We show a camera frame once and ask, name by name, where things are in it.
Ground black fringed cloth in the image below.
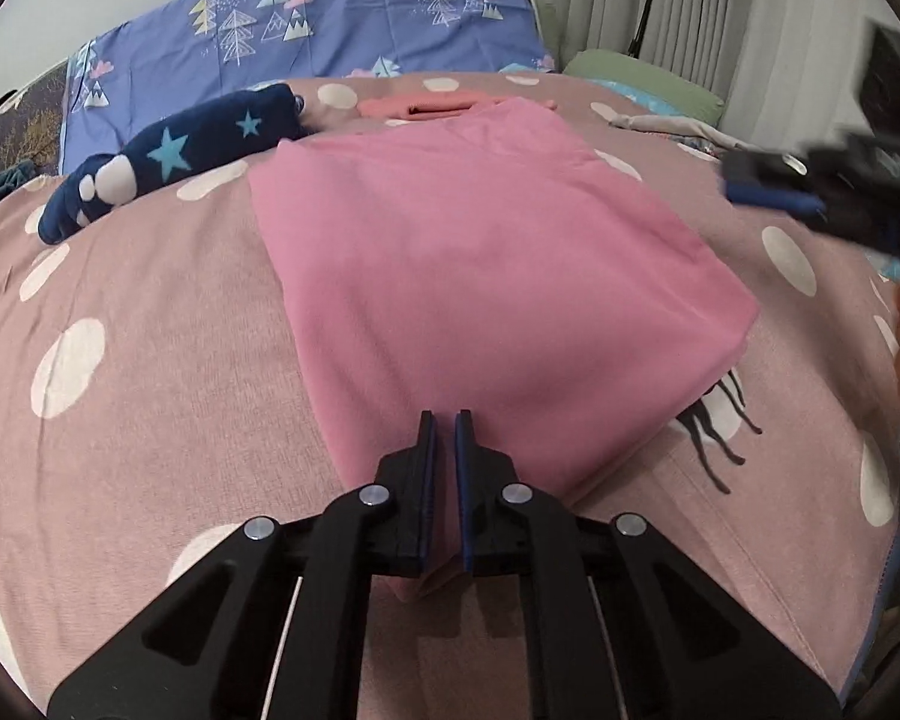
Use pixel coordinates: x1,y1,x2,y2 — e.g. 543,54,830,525
686,367,764,496

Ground pink polka-dot bed sheet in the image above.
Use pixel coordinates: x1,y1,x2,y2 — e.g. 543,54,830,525
0,71,900,720

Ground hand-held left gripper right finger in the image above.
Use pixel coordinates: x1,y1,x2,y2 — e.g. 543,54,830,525
454,409,845,720

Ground light blue cloth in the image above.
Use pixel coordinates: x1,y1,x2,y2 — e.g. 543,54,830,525
592,79,710,136

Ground white curtain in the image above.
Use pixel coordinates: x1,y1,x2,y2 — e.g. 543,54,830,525
546,0,900,160

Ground beige garment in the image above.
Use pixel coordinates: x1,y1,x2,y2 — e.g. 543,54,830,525
607,111,770,160

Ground salmon folded garment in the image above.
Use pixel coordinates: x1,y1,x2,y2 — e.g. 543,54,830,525
358,90,496,122

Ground dark patterned headboard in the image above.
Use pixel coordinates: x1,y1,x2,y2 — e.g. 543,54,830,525
0,60,72,181

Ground blue tree-print pillow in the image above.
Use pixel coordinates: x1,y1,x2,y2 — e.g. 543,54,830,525
60,0,560,175

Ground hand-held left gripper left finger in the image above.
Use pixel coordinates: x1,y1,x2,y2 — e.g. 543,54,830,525
45,409,440,720

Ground green pillow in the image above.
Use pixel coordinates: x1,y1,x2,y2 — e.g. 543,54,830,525
562,49,727,125

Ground pink cloth garment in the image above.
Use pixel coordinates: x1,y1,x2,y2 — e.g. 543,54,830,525
247,96,760,605

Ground navy star plush toy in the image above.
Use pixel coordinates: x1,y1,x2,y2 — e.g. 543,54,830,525
37,82,317,245

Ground dark teal cloth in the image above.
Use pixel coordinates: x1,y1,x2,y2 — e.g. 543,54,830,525
0,159,42,222

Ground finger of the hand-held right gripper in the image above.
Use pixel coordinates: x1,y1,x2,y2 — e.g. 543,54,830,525
720,148,830,224

